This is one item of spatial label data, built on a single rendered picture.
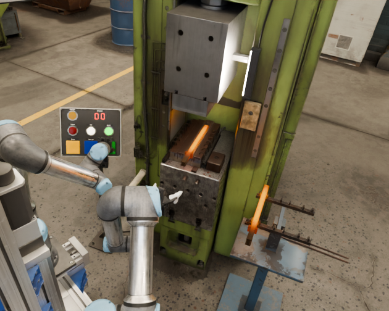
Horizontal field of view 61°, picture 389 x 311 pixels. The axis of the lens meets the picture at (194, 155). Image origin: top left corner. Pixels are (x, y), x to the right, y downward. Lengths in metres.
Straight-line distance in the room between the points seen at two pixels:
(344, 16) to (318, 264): 4.94
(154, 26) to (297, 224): 2.09
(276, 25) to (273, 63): 0.18
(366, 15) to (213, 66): 5.38
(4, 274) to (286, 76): 1.44
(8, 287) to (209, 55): 1.22
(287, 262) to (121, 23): 5.26
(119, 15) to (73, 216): 4.17
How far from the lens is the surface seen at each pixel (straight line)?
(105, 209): 1.27
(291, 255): 1.99
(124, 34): 6.43
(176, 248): 2.53
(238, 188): 2.19
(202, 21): 1.62
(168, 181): 2.07
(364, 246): 3.24
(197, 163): 1.98
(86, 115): 2.00
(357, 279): 2.98
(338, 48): 7.01
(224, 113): 2.31
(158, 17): 1.86
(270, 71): 1.76
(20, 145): 1.32
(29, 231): 1.15
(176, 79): 1.76
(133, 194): 1.24
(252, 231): 1.64
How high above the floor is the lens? 2.18
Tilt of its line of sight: 37 degrees down
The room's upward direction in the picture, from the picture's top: 6 degrees clockwise
